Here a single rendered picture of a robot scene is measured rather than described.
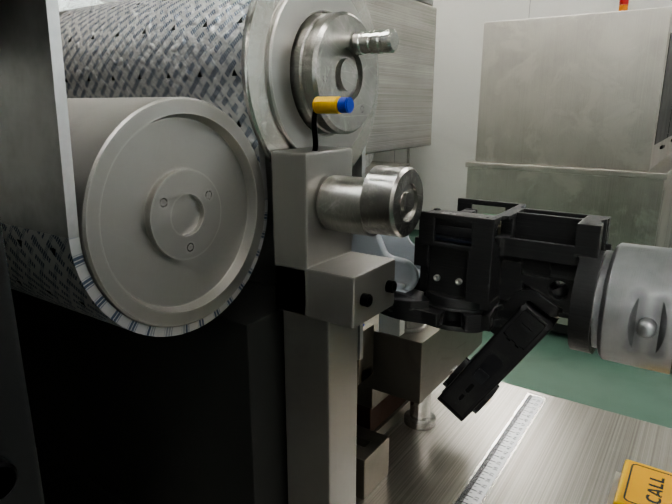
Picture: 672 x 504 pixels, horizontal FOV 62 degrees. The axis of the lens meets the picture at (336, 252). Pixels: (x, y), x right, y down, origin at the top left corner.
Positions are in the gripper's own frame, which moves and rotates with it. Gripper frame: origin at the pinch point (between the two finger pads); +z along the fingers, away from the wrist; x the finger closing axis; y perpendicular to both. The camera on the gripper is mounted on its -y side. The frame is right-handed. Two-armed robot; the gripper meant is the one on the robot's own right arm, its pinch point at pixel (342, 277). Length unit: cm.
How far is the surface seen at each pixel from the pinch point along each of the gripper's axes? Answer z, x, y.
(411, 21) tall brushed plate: 31, -72, 31
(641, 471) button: -23.3, -11.9, -16.6
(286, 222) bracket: -4.0, 12.1, 7.3
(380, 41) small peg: -6.7, 5.9, 17.9
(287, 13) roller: -2.8, 10.1, 19.3
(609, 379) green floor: 2, -228, -109
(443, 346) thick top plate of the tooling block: -5.8, -8.7, -8.1
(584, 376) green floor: 12, -224, -109
